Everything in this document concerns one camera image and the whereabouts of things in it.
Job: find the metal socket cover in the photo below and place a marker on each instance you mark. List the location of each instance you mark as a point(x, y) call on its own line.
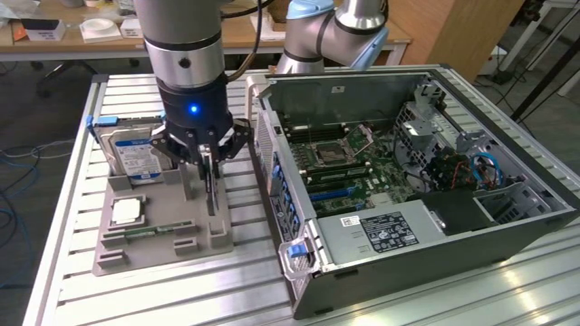
point(363, 136)

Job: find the black RAM slot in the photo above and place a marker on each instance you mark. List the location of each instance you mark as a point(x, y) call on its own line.
point(317, 135)
point(338, 188)
point(315, 131)
point(313, 126)
point(335, 183)
point(318, 139)

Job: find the blue case release latch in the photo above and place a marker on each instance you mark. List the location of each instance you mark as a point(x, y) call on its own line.
point(298, 251)

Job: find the black metal stand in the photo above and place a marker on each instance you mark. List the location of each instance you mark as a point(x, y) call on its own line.
point(539, 78)

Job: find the silver CPU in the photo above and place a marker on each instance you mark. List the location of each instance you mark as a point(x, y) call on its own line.
point(126, 212)

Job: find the black plastic cover box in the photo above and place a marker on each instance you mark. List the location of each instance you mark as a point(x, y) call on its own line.
point(458, 214)

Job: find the white labelled cardboard box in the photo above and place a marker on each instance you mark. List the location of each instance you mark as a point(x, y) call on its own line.
point(131, 29)

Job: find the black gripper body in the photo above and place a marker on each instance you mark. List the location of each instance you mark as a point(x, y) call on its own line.
point(195, 102)

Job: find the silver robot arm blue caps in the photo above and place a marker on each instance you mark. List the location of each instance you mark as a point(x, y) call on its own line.
point(182, 34)

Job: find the green RAM stick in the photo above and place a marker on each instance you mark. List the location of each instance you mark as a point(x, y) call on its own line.
point(150, 231)

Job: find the brown cardboard box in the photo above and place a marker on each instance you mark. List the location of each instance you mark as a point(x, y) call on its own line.
point(278, 10)

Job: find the wooden desk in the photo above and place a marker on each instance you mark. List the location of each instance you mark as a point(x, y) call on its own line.
point(91, 47)

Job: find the blue expansion slot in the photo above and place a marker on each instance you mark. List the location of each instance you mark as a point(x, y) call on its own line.
point(331, 195)

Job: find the green motherboard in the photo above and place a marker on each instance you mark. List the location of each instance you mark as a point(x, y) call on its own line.
point(386, 173)

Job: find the silver perforated disk bay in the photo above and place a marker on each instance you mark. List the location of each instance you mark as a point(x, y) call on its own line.
point(423, 136)

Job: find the grey parts rack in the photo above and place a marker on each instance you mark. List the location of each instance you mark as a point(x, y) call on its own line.
point(159, 210)

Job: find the silver chipset heatsink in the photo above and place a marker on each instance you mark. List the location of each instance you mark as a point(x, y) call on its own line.
point(385, 201)

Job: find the black graphics card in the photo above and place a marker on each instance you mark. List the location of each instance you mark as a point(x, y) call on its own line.
point(211, 197)

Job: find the white box with round recess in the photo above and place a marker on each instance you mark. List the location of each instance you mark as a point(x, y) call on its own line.
point(101, 32)

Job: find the CPU socket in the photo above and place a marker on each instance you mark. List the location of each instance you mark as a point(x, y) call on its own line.
point(331, 154)

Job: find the clear plastic bag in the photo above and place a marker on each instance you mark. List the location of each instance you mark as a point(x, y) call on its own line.
point(18, 8)

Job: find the blue card retention latch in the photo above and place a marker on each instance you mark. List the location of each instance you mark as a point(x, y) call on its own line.
point(274, 164)
point(286, 196)
point(295, 226)
point(282, 180)

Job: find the black office chair base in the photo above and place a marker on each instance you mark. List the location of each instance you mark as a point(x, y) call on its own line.
point(63, 73)

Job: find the silver open disk bay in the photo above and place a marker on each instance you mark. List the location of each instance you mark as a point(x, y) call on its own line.
point(522, 203)

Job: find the grey power supply unit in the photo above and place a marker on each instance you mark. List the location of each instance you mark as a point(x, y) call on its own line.
point(345, 244)

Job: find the hard disk with blue bracket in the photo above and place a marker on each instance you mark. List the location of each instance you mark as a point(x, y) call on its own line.
point(134, 156)

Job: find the dark grey PC case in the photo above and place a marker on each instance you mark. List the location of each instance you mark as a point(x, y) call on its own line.
point(409, 278)

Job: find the white box with black lid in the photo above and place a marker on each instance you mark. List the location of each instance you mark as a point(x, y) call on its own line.
point(43, 30)

